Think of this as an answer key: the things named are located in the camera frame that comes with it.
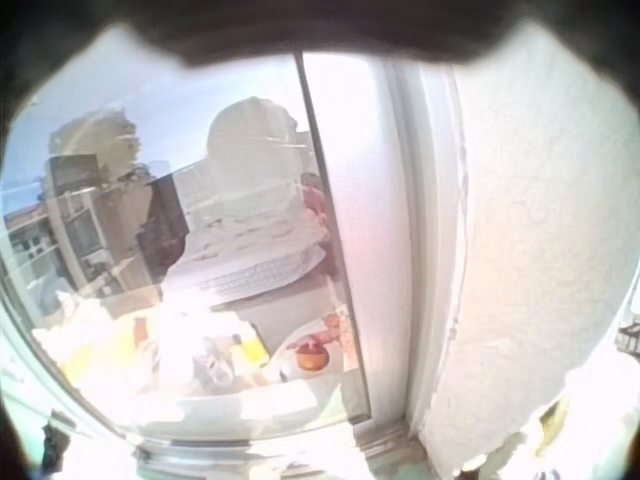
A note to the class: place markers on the pale yellow object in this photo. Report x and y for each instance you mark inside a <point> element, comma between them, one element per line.
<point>550,430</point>

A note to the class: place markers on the white domed cover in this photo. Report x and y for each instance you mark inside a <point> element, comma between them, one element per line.
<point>250,140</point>

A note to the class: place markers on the dark flat board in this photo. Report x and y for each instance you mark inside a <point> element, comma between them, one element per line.
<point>162,225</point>

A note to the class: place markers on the pink cloth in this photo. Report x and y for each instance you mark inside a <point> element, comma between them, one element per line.
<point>316,200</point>

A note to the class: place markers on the grey building outside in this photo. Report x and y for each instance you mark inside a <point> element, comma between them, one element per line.
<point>80,225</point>

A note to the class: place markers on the orange bowl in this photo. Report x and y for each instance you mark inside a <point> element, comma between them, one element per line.
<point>311,357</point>

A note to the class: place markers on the black clip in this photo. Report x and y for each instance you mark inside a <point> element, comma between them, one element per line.
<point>55,442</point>

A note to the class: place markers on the tree outside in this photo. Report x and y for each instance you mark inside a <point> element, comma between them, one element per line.
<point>95,132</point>

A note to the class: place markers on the yellow bottle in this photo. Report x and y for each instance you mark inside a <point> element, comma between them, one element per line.
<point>250,350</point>

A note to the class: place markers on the white window frame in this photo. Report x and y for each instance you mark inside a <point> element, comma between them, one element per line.
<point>400,250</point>

